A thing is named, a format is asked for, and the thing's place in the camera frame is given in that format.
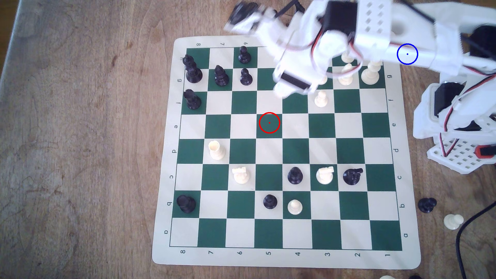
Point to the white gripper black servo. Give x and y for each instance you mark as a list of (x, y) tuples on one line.
[(294, 80)]

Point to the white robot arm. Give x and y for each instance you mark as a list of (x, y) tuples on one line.
[(445, 42)]

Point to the white pawn chess piece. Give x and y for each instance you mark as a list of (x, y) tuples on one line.
[(452, 221), (347, 58), (295, 207), (321, 100), (323, 81)]

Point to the black pawn chess piece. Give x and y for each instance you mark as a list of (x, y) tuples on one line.
[(245, 77), (295, 175), (244, 56), (270, 201)]

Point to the white bishop chess piece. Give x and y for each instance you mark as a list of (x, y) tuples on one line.
[(345, 79)]

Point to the green white chess mat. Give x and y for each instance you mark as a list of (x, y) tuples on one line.
[(271, 155)]

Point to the white king chess piece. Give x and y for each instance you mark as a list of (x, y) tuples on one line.
[(370, 75)]

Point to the white knight chess piece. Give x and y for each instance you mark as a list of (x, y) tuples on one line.
[(240, 175), (324, 175)]

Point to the white rook chess piece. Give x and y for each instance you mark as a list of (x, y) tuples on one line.
[(216, 150)]

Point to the black king chess piece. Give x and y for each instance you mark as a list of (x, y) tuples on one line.
[(193, 73)]

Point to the black knight chess piece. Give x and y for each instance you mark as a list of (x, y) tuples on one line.
[(352, 176)]

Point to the red black clamp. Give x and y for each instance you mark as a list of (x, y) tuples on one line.
[(484, 152)]

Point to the black wrist camera white mount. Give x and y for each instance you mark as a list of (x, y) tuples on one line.
[(252, 21)]

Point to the white perforated base plate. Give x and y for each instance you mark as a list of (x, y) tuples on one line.
[(457, 157)]

